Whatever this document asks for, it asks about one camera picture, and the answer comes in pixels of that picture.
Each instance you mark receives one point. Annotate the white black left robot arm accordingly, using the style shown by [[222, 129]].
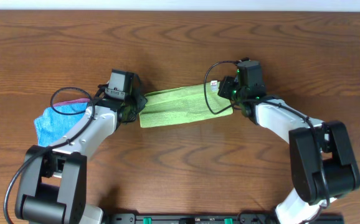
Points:
[[53, 179]]

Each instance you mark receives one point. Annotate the purple folded microfiber cloth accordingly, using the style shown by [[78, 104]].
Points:
[[80, 100]]

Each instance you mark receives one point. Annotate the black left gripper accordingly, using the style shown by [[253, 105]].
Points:
[[137, 104]]

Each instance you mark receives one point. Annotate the green microfiber cloth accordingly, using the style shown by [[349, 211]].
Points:
[[184, 105]]

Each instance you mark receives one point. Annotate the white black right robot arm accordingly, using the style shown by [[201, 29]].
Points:
[[323, 164]]

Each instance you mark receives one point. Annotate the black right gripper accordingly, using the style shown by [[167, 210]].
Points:
[[224, 85]]

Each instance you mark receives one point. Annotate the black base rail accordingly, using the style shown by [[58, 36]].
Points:
[[244, 218]]

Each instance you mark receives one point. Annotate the blue folded microfiber cloth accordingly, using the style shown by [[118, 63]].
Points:
[[51, 126]]

